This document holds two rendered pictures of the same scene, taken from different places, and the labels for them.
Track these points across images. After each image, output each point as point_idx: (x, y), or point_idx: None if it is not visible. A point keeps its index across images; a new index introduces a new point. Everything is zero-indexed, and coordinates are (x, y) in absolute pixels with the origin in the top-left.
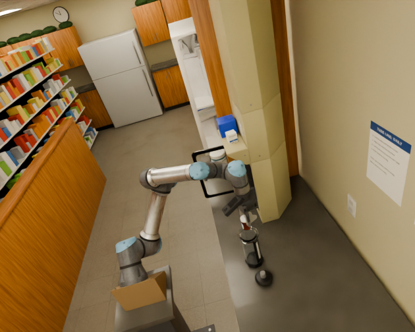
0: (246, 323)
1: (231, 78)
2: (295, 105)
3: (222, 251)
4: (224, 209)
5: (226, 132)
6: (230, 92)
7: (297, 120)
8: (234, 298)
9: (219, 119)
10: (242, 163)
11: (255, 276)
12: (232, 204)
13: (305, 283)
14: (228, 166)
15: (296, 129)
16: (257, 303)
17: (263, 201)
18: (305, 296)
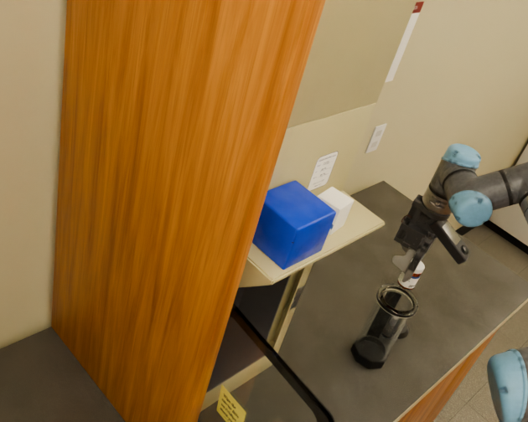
0: (463, 337)
1: (383, 23)
2: (44, 139)
3: (387, 420)
4: (468, 250)
5: (341, 205)
6: (304, 102)
7: (49, 181)
8: (448, 363)
9: (302, 217)
10: (456, 143)
11: (401, 337)
12: (454, 233)
13: (358, 281)
14: (478, 160)
15: (38, 213)
16: (429, 331)
17: (283, 311)
18: (375, 280)
